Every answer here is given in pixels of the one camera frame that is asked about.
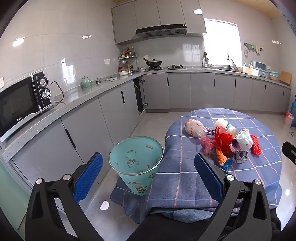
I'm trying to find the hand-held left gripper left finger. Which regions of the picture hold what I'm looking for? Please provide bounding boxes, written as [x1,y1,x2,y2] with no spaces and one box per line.
[24,152,104,241]

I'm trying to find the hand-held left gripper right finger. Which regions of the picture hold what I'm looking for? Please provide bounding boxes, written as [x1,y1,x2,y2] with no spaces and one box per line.
[194,153,272,241]

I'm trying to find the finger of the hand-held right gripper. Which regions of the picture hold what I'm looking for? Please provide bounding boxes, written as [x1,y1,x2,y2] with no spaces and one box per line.
[282,141,296,167]

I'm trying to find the orange blue wrapper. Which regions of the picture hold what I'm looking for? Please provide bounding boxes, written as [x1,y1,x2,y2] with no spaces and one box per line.
[216,147,234,173]

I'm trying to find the red mesh net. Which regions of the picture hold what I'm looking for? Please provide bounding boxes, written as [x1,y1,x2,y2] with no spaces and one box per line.
[250,134,262,156]

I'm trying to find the purple patterned wrapper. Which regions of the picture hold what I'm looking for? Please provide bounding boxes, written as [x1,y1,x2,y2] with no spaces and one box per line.
[231,139,249,164]

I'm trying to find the red plastic bag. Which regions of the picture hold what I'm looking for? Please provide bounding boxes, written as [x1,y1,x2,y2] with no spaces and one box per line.
[199,127,234,160]

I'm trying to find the teal giraffe print bin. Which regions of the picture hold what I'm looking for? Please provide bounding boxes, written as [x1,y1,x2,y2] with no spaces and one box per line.
[109,137,164,197]

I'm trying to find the white tissue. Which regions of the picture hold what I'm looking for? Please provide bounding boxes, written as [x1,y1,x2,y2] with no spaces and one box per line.
[235,129,253,150]

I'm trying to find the clear pink plastic bag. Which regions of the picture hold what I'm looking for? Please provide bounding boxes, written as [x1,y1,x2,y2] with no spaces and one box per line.
[184,119,208,138]

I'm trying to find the white bottle blue label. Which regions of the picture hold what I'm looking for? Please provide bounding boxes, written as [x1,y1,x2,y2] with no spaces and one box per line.
[213,118,237,136]

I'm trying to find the blue plaid tablecloth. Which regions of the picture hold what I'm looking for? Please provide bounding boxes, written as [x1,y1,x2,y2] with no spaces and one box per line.
[110,108,283,224]

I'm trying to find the small white red bucket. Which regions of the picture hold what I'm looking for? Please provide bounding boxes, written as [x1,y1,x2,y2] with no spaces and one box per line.
[284,112,295,127]

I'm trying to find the blue cylinder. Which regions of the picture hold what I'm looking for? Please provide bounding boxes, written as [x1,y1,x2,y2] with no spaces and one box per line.
[290,95,296,128]

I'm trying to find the grey kitchen base cabinets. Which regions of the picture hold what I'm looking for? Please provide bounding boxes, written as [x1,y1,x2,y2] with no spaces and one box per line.
[9,72,292,186]

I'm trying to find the wooden cutting board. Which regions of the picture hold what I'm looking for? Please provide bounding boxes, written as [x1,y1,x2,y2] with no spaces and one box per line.
[279,71,292,84]

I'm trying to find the pale green panel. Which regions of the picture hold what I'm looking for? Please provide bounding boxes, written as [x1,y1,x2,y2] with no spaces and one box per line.
[0,161,30,224]

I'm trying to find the light blue storage box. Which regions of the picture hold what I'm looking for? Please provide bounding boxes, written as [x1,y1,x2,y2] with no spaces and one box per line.
[253,61,270,78]

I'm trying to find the white plastic basin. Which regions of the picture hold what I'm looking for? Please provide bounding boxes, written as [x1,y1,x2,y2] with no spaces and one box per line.
[242,67,259,76]

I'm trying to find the silver black microwave oven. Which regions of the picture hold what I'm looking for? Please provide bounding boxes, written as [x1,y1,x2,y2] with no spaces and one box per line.
[0,68,55,143]

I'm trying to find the hanging cloths on hooks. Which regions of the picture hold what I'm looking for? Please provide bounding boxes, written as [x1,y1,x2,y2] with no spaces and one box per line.
[244,42,264,55]

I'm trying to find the black gas stove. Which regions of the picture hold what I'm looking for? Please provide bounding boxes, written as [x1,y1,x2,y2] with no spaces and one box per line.
[145,66,187,70]

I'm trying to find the metal spice rack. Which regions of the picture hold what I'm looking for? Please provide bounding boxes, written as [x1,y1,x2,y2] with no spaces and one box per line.
[118,52,137,72]

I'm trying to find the black wok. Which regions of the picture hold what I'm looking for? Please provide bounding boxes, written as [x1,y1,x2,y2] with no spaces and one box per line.
[143,58,163,68]

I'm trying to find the bright window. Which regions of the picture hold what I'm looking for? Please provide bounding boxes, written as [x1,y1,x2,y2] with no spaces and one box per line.
[203,19,241,66]

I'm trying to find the spice rack with bottles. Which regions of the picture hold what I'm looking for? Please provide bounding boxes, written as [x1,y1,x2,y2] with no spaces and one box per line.
[118,46,136,73]

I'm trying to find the black range hood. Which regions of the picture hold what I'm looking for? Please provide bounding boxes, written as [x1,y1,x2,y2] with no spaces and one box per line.
[135,24,187,39]

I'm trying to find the grey upper cabinets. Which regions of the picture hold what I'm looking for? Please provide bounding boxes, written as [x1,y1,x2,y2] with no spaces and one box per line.
[111,0,207,45]

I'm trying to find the black power cable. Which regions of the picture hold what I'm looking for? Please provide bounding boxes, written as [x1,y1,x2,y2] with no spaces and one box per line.
[50,81,66,103]

